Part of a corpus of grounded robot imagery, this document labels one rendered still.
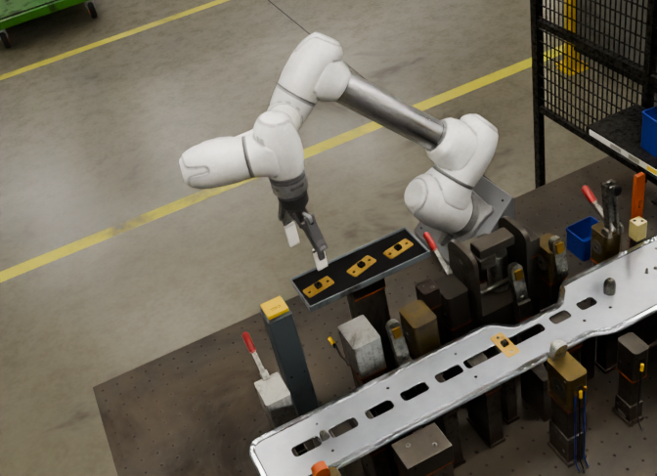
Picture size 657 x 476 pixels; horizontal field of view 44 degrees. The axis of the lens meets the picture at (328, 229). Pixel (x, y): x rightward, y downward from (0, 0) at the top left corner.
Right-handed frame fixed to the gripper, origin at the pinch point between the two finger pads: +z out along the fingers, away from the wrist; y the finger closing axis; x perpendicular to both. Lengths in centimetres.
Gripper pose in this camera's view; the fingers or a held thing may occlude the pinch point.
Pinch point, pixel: (307, 252)
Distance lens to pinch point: 209.7
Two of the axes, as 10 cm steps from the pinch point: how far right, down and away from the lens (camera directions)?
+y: 5.5, 4.3, -7.2
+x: 8.1, -4.7, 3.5
